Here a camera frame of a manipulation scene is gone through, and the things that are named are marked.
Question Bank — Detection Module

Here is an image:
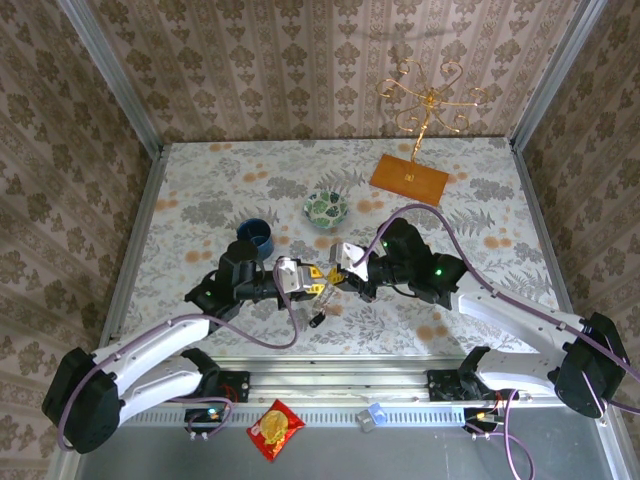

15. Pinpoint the dark blue enamel mug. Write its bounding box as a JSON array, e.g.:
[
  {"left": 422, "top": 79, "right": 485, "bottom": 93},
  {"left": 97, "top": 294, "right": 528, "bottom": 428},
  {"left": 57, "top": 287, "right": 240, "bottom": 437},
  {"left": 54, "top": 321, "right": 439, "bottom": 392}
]
[{"left": 235, "top": 218, "right": 275, "bottom": 261}]

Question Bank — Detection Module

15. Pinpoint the green leaf pattern bowl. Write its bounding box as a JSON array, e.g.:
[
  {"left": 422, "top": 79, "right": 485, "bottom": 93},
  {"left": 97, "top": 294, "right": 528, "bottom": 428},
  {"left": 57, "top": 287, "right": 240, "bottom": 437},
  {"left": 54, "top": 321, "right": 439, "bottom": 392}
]
[{"left": 302, "top": 190, "right": 351, "bottom": 231}]

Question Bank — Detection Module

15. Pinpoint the gold hook stand wooden base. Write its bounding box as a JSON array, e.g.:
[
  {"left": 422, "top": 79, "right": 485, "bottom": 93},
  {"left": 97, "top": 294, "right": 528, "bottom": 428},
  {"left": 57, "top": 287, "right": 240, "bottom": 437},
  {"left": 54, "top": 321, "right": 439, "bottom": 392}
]
[{"left": 368, "top": 58, "right": 489, "bottom": 208}]

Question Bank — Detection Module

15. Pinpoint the small black controller board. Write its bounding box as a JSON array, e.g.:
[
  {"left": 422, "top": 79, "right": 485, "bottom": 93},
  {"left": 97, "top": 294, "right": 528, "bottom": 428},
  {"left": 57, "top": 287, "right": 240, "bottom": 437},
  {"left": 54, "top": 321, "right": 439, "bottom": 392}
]
[
  {"left": 462, "top": 405, "right": 507, "bottom": 441},
  {"left": 183, "top": 405, "right": 235, "bottom": 442}
]

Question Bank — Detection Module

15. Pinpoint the small blue silver packet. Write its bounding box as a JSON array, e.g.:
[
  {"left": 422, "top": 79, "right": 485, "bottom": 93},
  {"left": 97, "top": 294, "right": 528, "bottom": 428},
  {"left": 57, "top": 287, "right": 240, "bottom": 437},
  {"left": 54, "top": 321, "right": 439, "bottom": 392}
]
[{"left": 355, "top": 403, "right": 387, "bottom": 434}]

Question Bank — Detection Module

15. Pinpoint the red snack packet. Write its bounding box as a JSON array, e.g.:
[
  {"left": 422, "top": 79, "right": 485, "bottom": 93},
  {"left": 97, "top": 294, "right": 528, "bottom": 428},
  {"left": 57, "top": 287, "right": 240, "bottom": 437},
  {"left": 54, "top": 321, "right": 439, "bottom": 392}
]
[{"left": 246, "top": 398, "right": 307, "bottom": 464}]

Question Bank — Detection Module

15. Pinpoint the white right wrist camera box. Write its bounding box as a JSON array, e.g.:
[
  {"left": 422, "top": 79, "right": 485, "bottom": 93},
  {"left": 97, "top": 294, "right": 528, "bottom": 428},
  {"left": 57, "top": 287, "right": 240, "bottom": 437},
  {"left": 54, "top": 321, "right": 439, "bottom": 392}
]
[{"left": 328, "top": 242, "right": 372, "bottom": 282}]

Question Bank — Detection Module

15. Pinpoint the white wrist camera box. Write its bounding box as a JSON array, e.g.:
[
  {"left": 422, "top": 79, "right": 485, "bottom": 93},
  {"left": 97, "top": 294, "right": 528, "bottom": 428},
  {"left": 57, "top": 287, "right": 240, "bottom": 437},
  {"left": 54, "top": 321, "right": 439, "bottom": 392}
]
[
  {"left": 328, "top": 242, "right": 372, "bottom": 282},
  {"left": 275, "top": 256, "right": 312, "bottom": 297}
]

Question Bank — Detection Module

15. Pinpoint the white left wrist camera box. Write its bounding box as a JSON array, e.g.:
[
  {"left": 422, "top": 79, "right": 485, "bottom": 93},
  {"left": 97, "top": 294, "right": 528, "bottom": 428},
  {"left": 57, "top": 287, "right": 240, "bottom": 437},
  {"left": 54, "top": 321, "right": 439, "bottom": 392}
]
[{"left": 275, "top": 256, "right": 312, "bottom": 297}]

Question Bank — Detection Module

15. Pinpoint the aluminium front mounting rail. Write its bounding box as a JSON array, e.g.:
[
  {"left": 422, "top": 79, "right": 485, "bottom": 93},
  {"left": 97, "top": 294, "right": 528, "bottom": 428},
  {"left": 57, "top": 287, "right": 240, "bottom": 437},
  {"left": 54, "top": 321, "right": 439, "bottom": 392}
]
[{"left": 69, "top": 355, "right": 569, "bottom": 404}]

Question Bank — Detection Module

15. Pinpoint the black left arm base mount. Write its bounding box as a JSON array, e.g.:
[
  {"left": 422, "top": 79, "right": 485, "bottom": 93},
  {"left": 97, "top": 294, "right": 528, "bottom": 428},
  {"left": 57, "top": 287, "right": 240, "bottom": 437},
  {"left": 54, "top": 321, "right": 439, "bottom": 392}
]
[{"left": 161, "top": 370, "right": 251, "bottom": 404}]

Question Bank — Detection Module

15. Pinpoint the aluminium table side rail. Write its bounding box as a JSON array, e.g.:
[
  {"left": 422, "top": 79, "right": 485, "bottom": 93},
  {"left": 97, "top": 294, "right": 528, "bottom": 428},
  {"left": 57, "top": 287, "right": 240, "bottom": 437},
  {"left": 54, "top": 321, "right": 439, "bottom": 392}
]
[
  {"left": 94, "top": 144, "right": 169, "bottom": 369},
  {"left": 508, "top": 138, "right": 576, "bottom": 314}
]

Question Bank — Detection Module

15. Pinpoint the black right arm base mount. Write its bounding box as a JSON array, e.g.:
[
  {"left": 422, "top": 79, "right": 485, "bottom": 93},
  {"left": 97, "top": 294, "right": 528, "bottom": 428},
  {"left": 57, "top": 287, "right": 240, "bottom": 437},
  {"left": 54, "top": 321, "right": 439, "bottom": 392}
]
[{"left": 426, "top": 368, "right": 521, "bottom": 402}]

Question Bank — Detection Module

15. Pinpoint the grey slotted cable duct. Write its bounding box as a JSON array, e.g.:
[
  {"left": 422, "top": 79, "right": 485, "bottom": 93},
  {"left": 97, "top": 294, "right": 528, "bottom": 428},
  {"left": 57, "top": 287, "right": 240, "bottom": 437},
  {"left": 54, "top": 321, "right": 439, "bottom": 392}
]
[{"left": 89, "top": 405, "right": 469, "bottom": 427}]

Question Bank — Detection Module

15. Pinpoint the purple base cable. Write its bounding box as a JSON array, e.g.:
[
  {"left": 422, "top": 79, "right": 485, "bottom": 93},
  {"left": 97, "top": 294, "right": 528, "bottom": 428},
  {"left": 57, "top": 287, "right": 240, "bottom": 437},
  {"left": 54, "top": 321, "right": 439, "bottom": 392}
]
[{"left": 502, "top": 388, "right": 537, "bottom": 480}]

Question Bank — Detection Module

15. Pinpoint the aluminium frame post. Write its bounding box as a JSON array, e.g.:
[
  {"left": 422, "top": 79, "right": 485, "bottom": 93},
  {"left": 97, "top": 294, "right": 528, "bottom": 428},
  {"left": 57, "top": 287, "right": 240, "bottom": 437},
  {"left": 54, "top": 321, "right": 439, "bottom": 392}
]
[
  {"left": 508, "top": 0, "right": 610, "bottom": 150},
  {"left": 57, "top": 0, "right": 166, "bottom": 157}
]

